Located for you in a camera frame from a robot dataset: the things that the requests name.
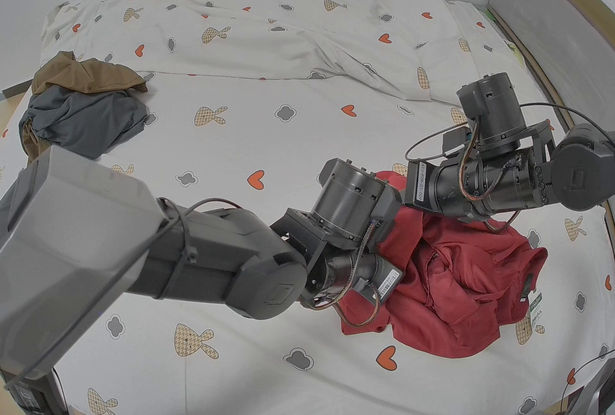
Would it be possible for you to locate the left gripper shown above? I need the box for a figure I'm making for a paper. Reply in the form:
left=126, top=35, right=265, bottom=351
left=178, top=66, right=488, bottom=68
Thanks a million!
left=310, top=253, right=403, bottom=304

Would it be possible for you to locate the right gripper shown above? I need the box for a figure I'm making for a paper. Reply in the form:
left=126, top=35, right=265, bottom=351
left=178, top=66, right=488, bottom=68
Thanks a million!
left=405, top=153, right=545, bottom=218

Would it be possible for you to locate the red shirt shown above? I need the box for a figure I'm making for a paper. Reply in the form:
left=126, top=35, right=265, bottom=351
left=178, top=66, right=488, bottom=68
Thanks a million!
left=339, top=170, right=548, bottom=358

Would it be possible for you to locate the bed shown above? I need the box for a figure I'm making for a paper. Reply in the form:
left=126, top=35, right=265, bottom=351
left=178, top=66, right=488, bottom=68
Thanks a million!
left=0, top=0, right=615, bottom=415

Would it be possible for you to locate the white printed pillow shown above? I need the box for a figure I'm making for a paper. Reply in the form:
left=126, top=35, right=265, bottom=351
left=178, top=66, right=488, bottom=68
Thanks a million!
left=417, top=0, right=492, bottom=111

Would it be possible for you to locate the white printed quilt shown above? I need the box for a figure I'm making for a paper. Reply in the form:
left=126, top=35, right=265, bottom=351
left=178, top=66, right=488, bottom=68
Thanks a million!
left=41, top=0, right=455, bottom=102

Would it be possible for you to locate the grey garment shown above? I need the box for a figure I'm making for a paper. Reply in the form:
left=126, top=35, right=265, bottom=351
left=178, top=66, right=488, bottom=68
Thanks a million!
left=19, top=84, right=149, bottom=159

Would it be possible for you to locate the brown garment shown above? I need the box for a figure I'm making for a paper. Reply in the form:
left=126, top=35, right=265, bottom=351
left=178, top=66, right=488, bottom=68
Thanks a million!
left=19, top=50, right=149, bottom=164

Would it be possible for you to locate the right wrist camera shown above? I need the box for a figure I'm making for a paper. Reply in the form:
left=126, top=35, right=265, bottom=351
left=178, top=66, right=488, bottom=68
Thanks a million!
left=441, top=124, right=474, bottom=160

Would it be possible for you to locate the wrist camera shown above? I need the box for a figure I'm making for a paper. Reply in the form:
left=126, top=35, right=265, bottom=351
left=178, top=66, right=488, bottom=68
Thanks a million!
left=370, top=182, right=403, bottom=243
left=441, top=124, right=474, bottom=160

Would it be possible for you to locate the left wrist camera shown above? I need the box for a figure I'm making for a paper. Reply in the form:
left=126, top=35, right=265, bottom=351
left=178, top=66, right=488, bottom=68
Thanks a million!
left=370, top=182, right=403, bottom=243

